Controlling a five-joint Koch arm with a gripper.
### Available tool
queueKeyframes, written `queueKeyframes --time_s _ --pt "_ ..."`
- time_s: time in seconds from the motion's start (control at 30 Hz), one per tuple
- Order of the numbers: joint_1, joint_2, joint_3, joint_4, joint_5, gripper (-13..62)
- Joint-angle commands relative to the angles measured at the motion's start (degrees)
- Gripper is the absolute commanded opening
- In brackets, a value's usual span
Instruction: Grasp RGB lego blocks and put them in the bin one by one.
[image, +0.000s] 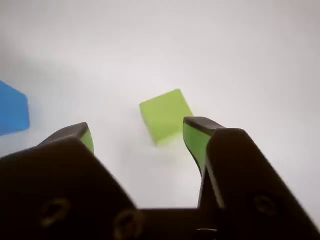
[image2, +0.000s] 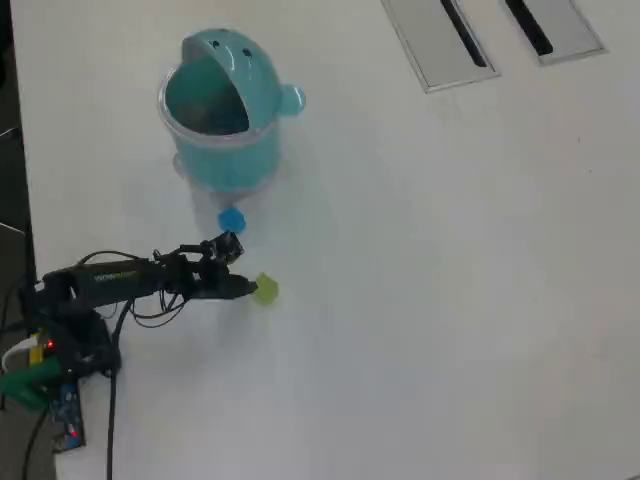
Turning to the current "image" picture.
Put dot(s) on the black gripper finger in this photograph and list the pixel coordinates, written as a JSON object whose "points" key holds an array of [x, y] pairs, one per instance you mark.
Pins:
{"points": [[55, 190], [245, 190]]}

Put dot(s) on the green cube block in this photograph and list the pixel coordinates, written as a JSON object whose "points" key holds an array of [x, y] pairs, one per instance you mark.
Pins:
{"points": [[162, 115]]}

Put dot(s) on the blue cube block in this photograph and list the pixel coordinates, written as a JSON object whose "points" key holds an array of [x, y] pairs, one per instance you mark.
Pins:
{"points": [[12, 110]]}

